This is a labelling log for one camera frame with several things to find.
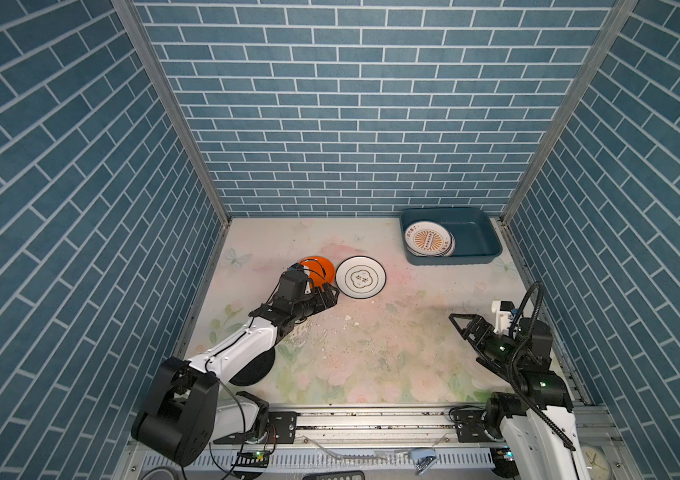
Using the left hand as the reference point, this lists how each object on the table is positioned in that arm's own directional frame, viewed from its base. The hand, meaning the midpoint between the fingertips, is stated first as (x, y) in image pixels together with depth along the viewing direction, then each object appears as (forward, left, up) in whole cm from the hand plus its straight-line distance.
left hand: (332, 295), depth 86 cm
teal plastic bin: (+33, -56, -8) cm, 65 cm away
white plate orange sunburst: (+28, -36, -7) cm, 46 cm away
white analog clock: (-41, -61, -6) cm, 73 cm away
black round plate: (-19, +20, -5) cm, 28 cm away
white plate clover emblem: (+13, -9, -10) cm, 18 cm away
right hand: (-11, -32, +5) cm, 35 cm away
